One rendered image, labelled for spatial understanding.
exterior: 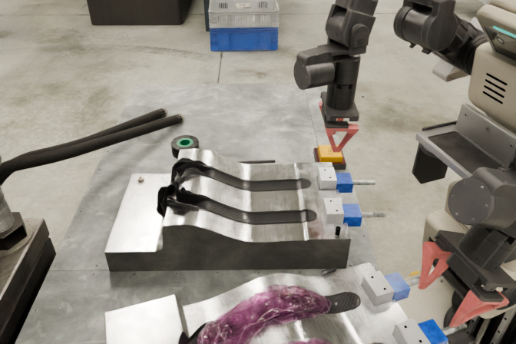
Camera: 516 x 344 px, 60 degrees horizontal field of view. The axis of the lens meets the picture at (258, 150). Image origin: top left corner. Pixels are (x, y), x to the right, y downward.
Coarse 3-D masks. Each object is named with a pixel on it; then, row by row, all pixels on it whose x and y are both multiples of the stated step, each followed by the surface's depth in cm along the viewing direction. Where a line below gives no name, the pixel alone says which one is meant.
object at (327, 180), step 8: (320, 168) 104; (328, 168) 104; (320, 176) 102; (328, 176) 102; (336, 176) 104; (344, 176) 104; (320, 184) 102; (328, 184) 101; (336, 184) 102; (344, 184) 102; (352, 184) 102; (360, 184) 104; (368, 184) 104; (344, 192) 103
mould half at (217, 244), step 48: (144, 192) 106; (192, 192) 95; (240, 192) 102; (288, 192) 102; (336, 192) 102; (144, 240) 93; (192, 240) 89; (240, 240) 90; (288, 240) 90; (336, 240) 90
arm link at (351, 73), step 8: (336, 56) 85; (344, 56) 85; (352, 56) 85; (360, 56) 86; (336, 64) 85; (344, 64) 84; (352, 64) 84; (336, 72) 86; (344, 72) 85; (352, 72) 86; (336, 80) 87; (344, 80) 86; (352, 80) 87
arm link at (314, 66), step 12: (360, 24) 80; (360, 36) 80; (312, 48) 85; (324, 48) 84; (336, 48) 84; (348, 48) 84; (360, 48) 82; (300, 60) 83; (312, 60) 82; (324, 60) 83; (300, 72) 84; (312, 72) 82; (324, 72) 83; (300, 84) 85; (312, 84) 83; (324, 84) 85
